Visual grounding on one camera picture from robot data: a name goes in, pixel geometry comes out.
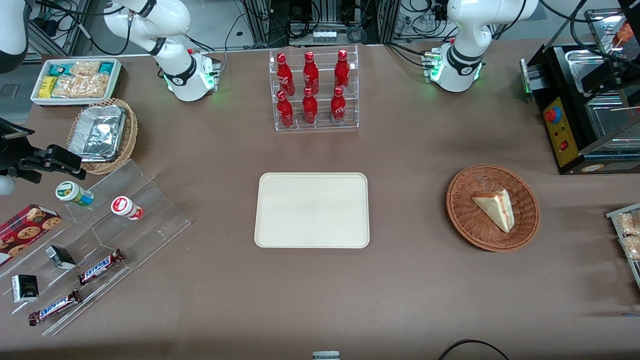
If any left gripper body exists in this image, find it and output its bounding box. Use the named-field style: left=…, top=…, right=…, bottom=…
left=606, top=46, right=640, bottom=81

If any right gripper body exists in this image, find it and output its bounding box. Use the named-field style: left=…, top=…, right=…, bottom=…
left=0, top=146, right=51, bottom=196

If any triangular sandwich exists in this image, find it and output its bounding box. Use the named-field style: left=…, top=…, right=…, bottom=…
left=471, top=188, right=516, bottom=234

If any light wicker basket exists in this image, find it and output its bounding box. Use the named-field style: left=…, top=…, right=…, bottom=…
left=67, top=98, right=139, bottom=176

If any metal tray with snacks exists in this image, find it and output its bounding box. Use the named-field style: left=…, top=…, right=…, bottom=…
left=605, top=202, right=640, bottom=289

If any round brown wicker basket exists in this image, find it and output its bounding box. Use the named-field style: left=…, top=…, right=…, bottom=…
left=446, top=165, right=541, bottom=253

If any beige plastic serving tray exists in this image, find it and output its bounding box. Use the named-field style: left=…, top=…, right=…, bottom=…
left=254, top=172, right=371, bottom=249

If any green lid yogurt cup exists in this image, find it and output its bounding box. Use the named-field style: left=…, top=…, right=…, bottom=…
left=55, top=181, right=95, bottom=208

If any aluminium foil container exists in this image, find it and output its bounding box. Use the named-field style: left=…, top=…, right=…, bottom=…
left=68, top=104, right=127, bottom=164

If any black food warmer machine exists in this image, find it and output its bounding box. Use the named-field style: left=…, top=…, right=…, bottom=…
left=519, top=7, right=640, bottom=176

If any red lid yogurt cup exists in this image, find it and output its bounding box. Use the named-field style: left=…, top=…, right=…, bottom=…
left=110, top=196, right=145, bottom=222

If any red tartan cookie box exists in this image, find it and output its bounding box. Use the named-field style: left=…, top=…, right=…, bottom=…
left=0, top=203, right=63, bottom=268

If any clear bag of crackers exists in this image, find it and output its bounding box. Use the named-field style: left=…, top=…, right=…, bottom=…
left=51, top=74, right=110, bottom=99
left=70, top=60, right=101, bottom=77

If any yellow snack packet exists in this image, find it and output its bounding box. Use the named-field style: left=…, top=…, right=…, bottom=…
left=38, top=75, right=59, bottom=99

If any small black box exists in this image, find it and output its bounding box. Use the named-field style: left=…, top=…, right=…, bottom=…
left=11, top=273, right=40, bottom=304
left=45, top=244, right=77, bottom=271

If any clear acrylic tiered stand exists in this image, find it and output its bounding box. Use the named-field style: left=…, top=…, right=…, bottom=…
left=0, top=159, right=192, bottom=337

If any snickers chocolate bar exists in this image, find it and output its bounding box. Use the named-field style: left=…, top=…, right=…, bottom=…
left=28, top=289, right=83, bottom=327
left=77, top=248, right=126, bottom=287

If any white snack bin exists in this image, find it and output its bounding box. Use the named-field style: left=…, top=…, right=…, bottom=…
left=30, top=57, right=123, bottom=107

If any clear bag of pastry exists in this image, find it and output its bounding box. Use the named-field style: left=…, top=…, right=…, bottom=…
left=615, top=211, right=640, bottom=237
left=620, top=236, right=640, bottom=261

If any red cola bottle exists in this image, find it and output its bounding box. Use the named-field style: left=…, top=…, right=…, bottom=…
left=334, top=49, right=351, bottom=90
left=276, top=90, right=295, bottom=129
left=301, top=87, right=319, bottom=125
left=276, top=52, right=295, bottom=97
left=302, top=50, right=320, bottom=96
left=330, top=86, right=347, bottom=124

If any clear acrylic bottle rack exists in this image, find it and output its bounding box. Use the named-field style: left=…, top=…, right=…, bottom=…
left=269, top=45, right=360, bottom=133

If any black floor cable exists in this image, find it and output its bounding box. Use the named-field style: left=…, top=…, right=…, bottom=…
left=438, top=338, right=511, bottom=360

